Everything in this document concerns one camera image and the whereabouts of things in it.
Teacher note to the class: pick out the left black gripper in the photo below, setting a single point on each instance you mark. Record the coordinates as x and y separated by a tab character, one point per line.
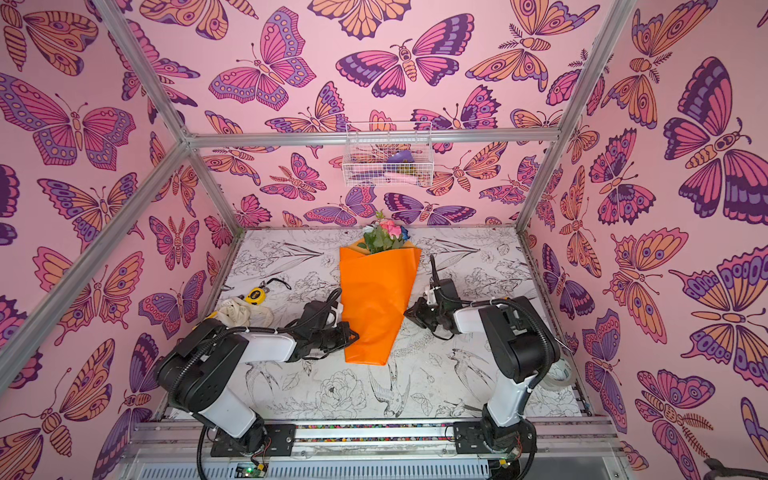
344	329

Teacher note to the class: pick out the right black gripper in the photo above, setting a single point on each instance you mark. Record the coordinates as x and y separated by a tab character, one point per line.
424	310

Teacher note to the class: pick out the orange wrapping paper sheet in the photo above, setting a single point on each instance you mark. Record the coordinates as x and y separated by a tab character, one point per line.
376	290

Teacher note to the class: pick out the pink fake rose stem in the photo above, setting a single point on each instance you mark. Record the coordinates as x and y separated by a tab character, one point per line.
390	235

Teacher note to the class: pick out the white fake flower stem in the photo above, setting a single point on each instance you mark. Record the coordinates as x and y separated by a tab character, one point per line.
370	241

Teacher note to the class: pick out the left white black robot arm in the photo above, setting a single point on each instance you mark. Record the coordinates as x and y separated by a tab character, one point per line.
197	372

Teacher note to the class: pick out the yellow tape measure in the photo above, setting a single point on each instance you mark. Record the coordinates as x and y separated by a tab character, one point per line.
256	296

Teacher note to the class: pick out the white ribbon bundle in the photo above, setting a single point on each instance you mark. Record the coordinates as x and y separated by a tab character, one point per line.
235	312

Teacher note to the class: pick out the clear tape roll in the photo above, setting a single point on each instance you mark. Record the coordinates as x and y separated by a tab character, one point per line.
560	376

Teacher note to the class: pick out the green circuit board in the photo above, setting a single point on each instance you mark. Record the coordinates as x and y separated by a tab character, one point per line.
250	471

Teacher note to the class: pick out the white wire wall basket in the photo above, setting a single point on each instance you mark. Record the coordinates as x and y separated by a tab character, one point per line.
388	153

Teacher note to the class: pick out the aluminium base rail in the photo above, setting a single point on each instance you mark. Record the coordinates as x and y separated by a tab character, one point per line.
558	448

